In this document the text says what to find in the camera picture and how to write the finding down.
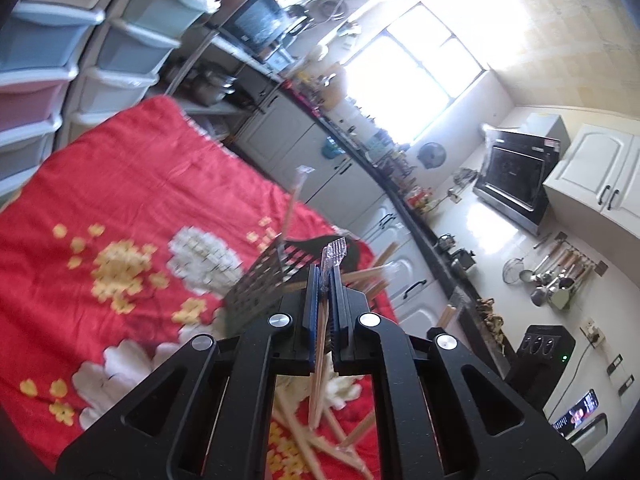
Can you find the ginger roots pile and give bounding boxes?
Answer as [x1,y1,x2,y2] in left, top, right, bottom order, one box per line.
[475,297,508,346]

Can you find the steel shelf table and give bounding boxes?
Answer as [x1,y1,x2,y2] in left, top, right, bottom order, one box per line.
[160,30,286,126]

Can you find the kitchen window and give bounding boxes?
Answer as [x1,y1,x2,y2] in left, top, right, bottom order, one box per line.
[345,2,488,143]

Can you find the round grey wall fan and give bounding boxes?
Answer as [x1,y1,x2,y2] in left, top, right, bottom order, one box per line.
[417,141,447,170]

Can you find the smartphone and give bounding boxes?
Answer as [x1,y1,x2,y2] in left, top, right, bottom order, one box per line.
[550,389,601,438]

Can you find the white socket with plug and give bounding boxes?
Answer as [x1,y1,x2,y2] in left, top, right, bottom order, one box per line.
[580,317,603,346]

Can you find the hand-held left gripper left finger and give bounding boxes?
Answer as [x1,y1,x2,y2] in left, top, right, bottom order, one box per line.
[55,264,321,480]

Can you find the small hanging tools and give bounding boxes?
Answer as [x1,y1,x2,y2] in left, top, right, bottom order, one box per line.
[447,167,476,203]

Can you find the white base cabinets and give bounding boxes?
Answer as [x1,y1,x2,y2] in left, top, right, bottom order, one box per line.
[232,87,468,341]

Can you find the wire mesh strainer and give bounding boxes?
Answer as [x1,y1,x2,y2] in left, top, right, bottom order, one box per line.
[501,256,525,283]

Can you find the wooden cutting board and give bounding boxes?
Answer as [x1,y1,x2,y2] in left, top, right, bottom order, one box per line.
[325,62,351,108]

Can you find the pile of chopsticks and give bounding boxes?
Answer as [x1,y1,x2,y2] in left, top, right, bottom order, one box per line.
[272,360,381,480]

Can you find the black microwave oven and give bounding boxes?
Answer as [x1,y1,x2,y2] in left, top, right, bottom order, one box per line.
[220,0,296,58]

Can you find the black lidded pot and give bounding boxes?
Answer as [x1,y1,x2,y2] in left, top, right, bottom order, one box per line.
[450,249,476,273]

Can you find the white wall cabinet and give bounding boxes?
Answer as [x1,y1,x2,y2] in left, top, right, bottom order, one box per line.
[542,122,640,241]

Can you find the stacked steel pots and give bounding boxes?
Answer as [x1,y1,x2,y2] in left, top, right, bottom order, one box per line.
[190,67,236,106]

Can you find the black range hood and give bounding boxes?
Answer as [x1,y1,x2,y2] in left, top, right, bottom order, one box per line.
[472,112,571,236]

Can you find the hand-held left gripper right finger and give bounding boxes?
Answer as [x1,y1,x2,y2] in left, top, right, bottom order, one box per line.
[331,262,586,480]

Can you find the drawer tower with beige drawer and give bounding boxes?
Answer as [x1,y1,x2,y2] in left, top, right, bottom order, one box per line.
[0,0,146,201]

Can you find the red floral blanket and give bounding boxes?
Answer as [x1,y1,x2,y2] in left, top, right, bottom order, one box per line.
[0,95,401,473]

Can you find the group of condiment bottles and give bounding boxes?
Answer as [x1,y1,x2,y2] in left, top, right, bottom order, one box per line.
[405,185,433,208]

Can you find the black mesh utensil basket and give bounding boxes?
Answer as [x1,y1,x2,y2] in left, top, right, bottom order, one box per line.
[222,234,371,333]

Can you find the row of hanging kitchen utensils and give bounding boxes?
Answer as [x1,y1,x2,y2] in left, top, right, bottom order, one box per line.
[520,232,608,311]

